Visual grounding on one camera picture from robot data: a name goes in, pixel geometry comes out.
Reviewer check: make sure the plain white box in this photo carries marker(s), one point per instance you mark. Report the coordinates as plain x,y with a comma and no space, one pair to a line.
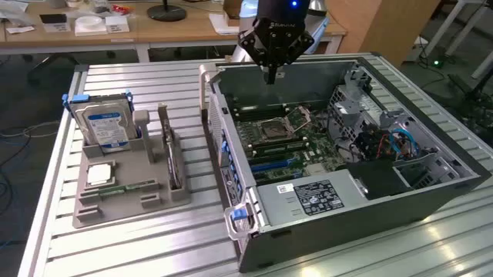
117,25

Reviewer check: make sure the white box with black top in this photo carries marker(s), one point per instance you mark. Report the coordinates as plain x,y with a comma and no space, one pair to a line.
55,23

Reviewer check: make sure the RAM stick with white labels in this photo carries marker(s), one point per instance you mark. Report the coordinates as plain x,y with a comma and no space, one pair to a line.
281,147

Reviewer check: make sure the small red items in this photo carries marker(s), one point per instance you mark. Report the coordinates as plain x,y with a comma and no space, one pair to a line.
121,9

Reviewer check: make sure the black open PC case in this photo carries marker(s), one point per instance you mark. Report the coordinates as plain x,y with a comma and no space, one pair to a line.
347,239

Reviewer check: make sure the green motherboard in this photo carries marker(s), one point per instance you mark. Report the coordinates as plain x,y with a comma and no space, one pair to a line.
320,150

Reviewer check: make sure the tall metal disk bay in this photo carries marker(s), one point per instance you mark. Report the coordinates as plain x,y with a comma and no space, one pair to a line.
349,111

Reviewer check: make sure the stack of papers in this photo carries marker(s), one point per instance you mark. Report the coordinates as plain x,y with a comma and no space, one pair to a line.
221,24

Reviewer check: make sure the grey cup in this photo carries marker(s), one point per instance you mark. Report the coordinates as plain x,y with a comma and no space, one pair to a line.
57,3

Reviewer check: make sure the white table frame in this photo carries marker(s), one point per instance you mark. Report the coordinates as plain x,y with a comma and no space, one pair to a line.
482,67

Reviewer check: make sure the white paper card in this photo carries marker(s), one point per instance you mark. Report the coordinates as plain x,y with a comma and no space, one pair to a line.
19,29

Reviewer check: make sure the small silver heatsink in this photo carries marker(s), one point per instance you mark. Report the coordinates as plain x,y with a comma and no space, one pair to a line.
317,169

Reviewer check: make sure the CPU socket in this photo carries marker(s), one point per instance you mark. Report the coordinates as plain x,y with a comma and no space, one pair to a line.
276,130

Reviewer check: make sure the grey parts rack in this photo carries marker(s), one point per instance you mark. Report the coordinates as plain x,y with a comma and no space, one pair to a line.
132,213

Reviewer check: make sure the grey power supply unit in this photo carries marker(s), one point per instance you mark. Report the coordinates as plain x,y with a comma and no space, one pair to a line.
277,207

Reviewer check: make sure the clear plastic bag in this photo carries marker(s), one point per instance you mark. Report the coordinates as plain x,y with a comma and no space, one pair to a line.
11,10

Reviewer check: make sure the device with green light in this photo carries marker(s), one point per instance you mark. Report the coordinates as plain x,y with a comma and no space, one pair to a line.
436,63

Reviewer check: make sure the wooden desk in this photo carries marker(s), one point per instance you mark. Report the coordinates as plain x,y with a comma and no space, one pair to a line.
173,31

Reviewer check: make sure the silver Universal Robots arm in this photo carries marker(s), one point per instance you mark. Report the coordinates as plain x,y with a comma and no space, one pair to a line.
240,53

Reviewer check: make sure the blue disk carrier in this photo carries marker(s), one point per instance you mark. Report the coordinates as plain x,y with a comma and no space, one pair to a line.
79,98

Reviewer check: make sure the silver CPU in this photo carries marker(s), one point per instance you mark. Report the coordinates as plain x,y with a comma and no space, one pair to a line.
100,174

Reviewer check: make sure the beige card retention latch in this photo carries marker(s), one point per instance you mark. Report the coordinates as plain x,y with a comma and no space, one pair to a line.
208,72

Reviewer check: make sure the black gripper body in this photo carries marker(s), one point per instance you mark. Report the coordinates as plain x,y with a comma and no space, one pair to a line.
277,31

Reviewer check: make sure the green RAM stick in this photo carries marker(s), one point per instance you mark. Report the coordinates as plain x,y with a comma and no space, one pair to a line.
124,189

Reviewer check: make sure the metal socket cover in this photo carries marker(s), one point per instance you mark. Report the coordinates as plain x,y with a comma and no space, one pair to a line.
299,116

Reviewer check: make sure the low metal disk bay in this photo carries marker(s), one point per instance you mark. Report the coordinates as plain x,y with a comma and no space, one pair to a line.
424,173

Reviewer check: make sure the graphics card with black fan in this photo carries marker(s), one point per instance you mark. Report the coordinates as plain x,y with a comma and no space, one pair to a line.
176,161

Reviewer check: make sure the hard disk with blue label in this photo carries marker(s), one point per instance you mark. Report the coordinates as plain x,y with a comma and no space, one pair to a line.
105,127

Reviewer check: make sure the black stand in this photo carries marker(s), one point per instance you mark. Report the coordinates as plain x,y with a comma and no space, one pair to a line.
459,82

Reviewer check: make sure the wooden cabinet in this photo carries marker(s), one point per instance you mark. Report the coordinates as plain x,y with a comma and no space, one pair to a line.
385,29

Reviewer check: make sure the black round lamp base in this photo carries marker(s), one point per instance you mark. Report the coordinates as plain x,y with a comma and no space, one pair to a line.
166,14

